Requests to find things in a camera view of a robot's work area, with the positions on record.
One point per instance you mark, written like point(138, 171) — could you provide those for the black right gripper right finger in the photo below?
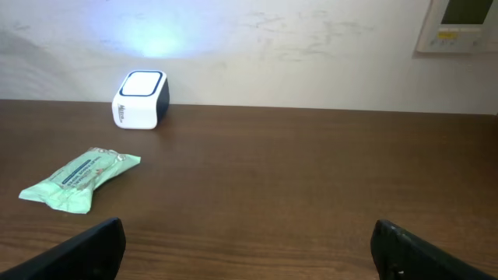
point(401, 255)

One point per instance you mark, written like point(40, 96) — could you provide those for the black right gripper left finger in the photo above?
point(94, 254)

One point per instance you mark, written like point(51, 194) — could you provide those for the green wet wipes pack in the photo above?
point(70, 189)

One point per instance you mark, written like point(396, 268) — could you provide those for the white barcode scanner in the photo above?
point(142, 100)

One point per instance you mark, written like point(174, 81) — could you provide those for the white wall control panel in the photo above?
point(457, 27)

